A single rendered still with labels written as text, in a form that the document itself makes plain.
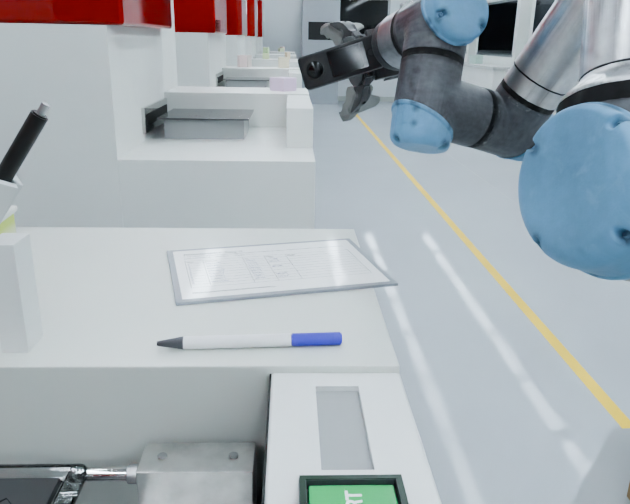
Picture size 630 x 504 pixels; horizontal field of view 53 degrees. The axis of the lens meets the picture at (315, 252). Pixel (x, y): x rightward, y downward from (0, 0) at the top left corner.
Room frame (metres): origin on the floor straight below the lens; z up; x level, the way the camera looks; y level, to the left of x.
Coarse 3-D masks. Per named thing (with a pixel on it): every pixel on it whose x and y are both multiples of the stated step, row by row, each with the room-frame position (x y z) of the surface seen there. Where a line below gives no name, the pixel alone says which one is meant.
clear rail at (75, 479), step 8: (80, 464) 0.37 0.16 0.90; (72, 472) 0.36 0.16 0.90; (80, 472) 0.36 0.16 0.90; (64, 480) 0.36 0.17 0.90; (72, 480) 0.35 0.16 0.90; (80, 480) 0.36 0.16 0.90; (64, 488) 0.35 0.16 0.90; (72, 488) 0.35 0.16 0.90; (80, 488) 0.35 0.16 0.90; (56, 496) 0.34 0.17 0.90; (64, 496) 0.34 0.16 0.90; (72, 496) 0.34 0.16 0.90
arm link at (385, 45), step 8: (392, 16) 0.86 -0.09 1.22; (384, 24) 0.87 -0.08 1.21; (384, 32) 0.86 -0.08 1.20; (384, 40) 0.86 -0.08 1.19; (384, 48) 0.86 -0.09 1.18; (392, 48) 0.85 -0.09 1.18; (384, 56) 0.87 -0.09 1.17; (392, 56) 0.86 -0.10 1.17; (400, 56) 0.84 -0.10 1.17; (392, 64) 0.87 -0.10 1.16
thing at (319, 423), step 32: (288, 384) 0.39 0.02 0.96; (320, 384) 0.39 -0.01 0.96; (352, 384) 0.39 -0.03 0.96; (384, 384) 0.39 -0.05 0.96; (288, 416) 0.35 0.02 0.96; (320, 416) 0.35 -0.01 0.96; (352, 416) 0.35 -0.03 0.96; (384, 416) 0.35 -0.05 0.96; (288, 448) 0.31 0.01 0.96; (320, 448) 0.32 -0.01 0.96; (352, 448) 0.32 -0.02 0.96; (384, 448) 0.32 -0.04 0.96; (416, 448) 0.32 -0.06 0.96; (288, 480) 0.29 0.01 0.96; (416, 480) 0.29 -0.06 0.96
